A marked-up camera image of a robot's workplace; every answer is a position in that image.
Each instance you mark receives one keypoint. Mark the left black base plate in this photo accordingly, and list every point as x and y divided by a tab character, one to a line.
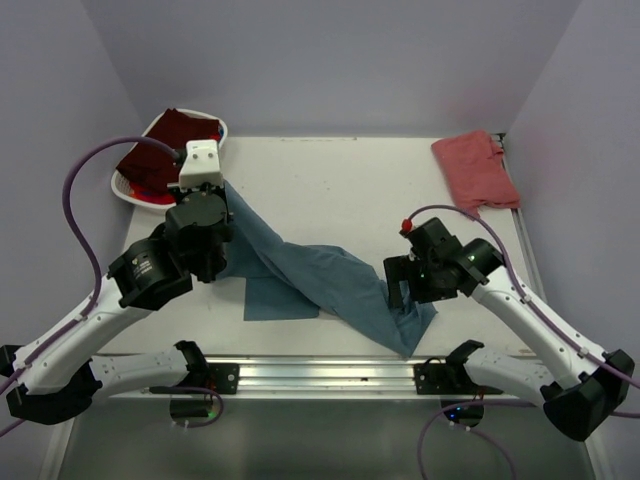
214	378

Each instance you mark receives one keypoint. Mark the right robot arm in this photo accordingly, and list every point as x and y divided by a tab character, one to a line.
576	382

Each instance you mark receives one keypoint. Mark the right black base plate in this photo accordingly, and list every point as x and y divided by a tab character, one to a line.
437	377

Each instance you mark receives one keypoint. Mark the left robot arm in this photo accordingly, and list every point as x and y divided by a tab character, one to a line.
60	375

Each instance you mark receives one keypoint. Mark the aluminium mounting rail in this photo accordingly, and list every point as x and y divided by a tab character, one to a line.
262	376

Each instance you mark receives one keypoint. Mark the red and blue clothes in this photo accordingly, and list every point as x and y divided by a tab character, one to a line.
150	195

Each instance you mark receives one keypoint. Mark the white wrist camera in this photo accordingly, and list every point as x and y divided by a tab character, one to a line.
199	164
407	227

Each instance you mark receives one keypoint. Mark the blue t shirt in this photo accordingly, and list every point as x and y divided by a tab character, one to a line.
288	281

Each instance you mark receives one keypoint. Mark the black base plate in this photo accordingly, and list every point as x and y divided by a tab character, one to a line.
437	377
214	378

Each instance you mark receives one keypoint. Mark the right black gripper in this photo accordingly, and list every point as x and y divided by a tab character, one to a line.
401	268

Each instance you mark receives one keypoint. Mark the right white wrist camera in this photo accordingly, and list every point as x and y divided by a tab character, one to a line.
407	227

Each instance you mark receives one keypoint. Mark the white laundry basket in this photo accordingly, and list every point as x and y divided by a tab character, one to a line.
121	187

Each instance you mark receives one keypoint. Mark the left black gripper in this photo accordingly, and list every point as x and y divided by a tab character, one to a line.
228	216

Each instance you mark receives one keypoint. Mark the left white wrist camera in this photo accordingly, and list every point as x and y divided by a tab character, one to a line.
199	164

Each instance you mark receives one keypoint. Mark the dark red t shirt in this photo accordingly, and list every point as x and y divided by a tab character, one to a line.
175	117

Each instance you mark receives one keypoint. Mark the pink folded t shirt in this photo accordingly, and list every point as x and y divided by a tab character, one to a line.
472	164

